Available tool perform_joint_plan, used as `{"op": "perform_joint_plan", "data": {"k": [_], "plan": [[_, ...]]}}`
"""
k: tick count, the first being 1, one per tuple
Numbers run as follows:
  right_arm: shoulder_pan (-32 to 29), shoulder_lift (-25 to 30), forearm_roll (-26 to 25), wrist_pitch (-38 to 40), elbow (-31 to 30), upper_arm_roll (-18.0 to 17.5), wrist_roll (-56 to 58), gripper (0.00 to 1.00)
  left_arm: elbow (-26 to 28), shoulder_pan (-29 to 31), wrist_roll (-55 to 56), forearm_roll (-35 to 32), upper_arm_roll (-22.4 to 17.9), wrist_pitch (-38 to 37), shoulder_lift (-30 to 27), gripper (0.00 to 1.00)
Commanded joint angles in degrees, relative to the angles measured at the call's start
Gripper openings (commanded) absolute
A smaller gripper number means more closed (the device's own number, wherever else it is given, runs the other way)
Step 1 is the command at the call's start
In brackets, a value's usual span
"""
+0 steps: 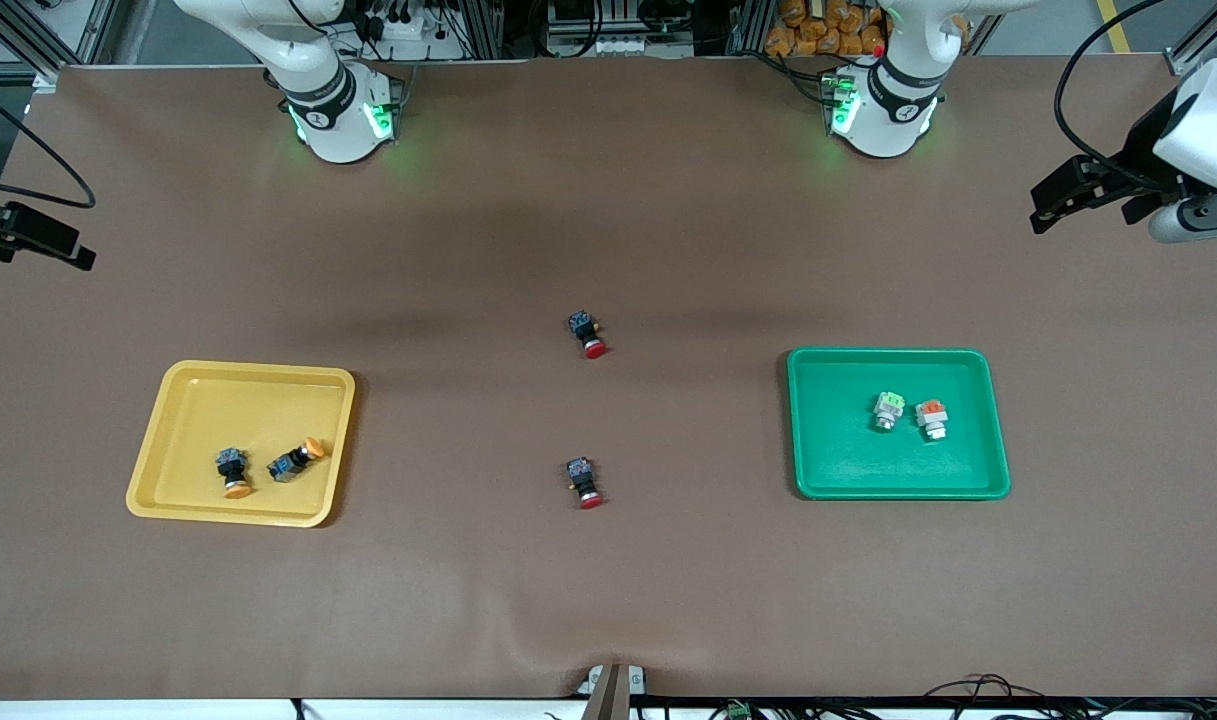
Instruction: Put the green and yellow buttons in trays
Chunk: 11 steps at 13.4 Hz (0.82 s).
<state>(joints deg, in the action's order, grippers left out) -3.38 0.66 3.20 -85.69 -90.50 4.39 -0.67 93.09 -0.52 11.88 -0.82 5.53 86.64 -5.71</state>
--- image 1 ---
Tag yellow mushroom push button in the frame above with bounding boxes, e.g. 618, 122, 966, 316
215, 446, 254, 500
267, 436, 327, 485

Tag yellow plastic tray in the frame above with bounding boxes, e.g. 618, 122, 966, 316
125, 360, 357, 529

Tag pile of orange objects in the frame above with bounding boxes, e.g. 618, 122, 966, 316
765, 0, 887, 58

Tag green plastic tray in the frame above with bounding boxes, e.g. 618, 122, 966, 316
786, 346, 1012, 501

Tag power strip with black plugs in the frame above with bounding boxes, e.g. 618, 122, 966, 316
353, 0, 469, 63

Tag brown table mat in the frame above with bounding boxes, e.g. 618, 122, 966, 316
0, 55, 1217, 701

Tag white power strip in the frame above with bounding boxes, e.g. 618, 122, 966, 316
580, 35, 669, 57

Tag red mushroom push button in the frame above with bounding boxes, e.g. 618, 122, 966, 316
567, 311, 609, 360
566, 456, 607, 511

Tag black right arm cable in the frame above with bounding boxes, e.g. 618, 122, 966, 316
0, 85, 98, 209

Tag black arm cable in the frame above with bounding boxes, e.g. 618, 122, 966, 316
1055, 0, 1169, 167
0, 85, 98, 209

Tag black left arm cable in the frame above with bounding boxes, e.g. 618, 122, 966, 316
1055, 0, 1169, 167

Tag aluminium frame profile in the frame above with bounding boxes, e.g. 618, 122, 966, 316
1165, 0, 1217, 77
0, 0, 119, 93

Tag aluminium frame post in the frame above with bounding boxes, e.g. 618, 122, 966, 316
463, 0, 504, 59
730, 0, 769, 56

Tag black cable bundle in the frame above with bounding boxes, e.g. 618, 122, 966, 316
923, 674, 1084, 720

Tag front camera mount bracket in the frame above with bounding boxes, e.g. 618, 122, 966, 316
580, 663, 647, 720

